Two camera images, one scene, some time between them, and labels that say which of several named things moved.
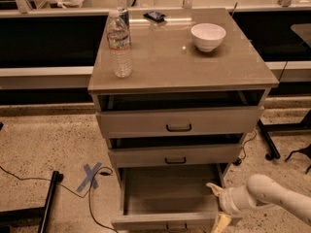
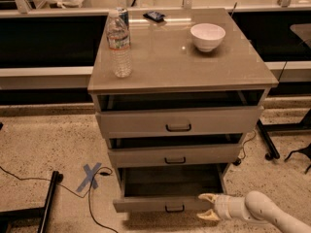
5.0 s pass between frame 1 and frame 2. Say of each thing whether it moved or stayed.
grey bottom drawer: moved
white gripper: moved
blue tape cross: stayed
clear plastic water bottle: stayed
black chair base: stayed
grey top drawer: stayed
